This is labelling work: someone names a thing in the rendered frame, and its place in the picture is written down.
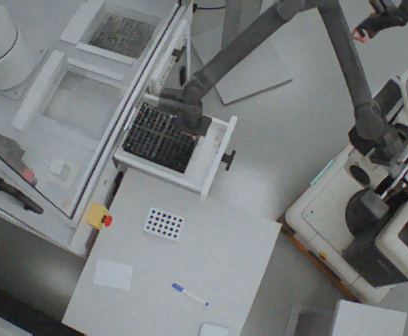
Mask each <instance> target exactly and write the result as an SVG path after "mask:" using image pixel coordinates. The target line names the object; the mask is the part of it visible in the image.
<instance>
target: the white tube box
mask: <svg viewBox="0 0 408 336"><path fill-rule="evenodd" d="M185 222H186V218H182V217H180V216H178V215H175V214H172V213H167V212H165V211H163V210H160V209H155V208H152V207H151V209H150V211H149V212H148V217H147V220H146V222H145V226H144V228H143V231H144V232H146V233H148V234H153V235H155V236H157V237H160V238H165V239H168V240H170V241H172V242H178V243H179V239H180V236H181V234H182V232H183V227H184V225H185Z"/></svg>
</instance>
